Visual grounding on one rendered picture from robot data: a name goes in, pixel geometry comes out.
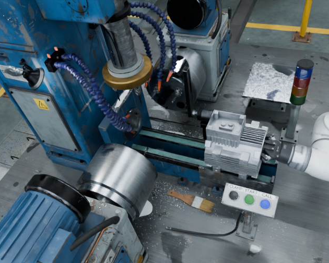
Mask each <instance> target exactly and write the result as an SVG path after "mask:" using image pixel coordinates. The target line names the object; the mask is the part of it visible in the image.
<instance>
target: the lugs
mask: <svg viewBox="0 0 329 263"><path fill-rule="evenodd" d="M262 129H263V130H266V133H267V131H268V127H265V126H262ZM211 146H212V141H210V140H205V147H208V148H210V147H211ZM260 156H261V152H260V151H254V155H253V158H255V159H260ZM251 177H253V178H257V177H258V173H257V176H256V177H254V176H251Z"/></svg>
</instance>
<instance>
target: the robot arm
mask: <svg viewBox="0 0 329 263"><path fill-rule="evenodd" d="M274 136H275V134H266V136H265V140H264V143H263V148H262V152H261V157H260V160H262V161H263V162H264V163H267V162H268V161H269V160H277V162H281V163H284V164H287V163H288V167H290V168H293V169H296V170H299V171H303V172H306V173H308V174H309V175H311V176H313V177H315V178H318V179H321V180H324V181H328V182H329V112H326V113H323V114H322V115H320V116H319V117H318V118H317V120H316V121H315V124H314V127H313V132H312V139H311V142H312V146H311V148H310V147H307V146H304V145H300V144H294V146H293V144H290V143H287V142H280V141H278V140H276V139H275V137H274ZM265 154H266V155H265Z"/></svg>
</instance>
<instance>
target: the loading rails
mask: <svg viewBox="0 0 329 263"><path fill-rule="evenodd" d="M141 128H142V129H141V131H140V132H139V137H140V140H141V142H142V146H140V145H136V144H132V146H131V148H132V149H134V150H136V151H138V152H139V153H141V154H143V153H144V152H145V149H146V148H147V147H148V148H149V149H148V151H147V152H146V155H145V157H146V158H147V159H148V160H149V161H150V162H151V163H152V164H154V167H155V169H156V171H157V172H160V173H163V174H168V175H171V176H175V177H178V180H177V184H180V185H183V186H186V184H187V181H188V180H189V181H193V182H197V183H200V184H201V186H205V187H209V188H212V189H213V191H212V193H213V194H215V195H219V196H221V195H222V192H224V189H225V185H226V183H229V184H233V185H237V186H241V187H245V188H249V189H253V190H256V191H260V192H264V193H268V194H272V189H273V184H274V181H275V176H276V171H277V166H278V162H277V160H269V161H268V162H267V163H264V162H263V161H262V164H261V167H260V170H259V173H258V177H257V178H253V177H251V176H250V175H249V177H247V179H246V180H243V179H240V178H239V174H236V173H232V172H228V171H221V172H220V173H217V172H213V166H211V167H210V166H206V164H205V161H204V154H205V153H204V152H205V140H204V139H199V138H195V137H190V136H185V135H180V134H176V133H171V132H168V131H163V130H158V129H154V128H149V127H145V126H142V127H141Z"/></svg>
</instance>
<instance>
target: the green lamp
mask: <svg viewBox="0 0 329 263"><path fill-rule="evenodd" d="M306 96H307V95H305V96H303V97H297V96H295V95H293V94H292V92H291V95H290V101H291V102H292V103H294V104H303V103H304V102H305V100H306Z"/></svg>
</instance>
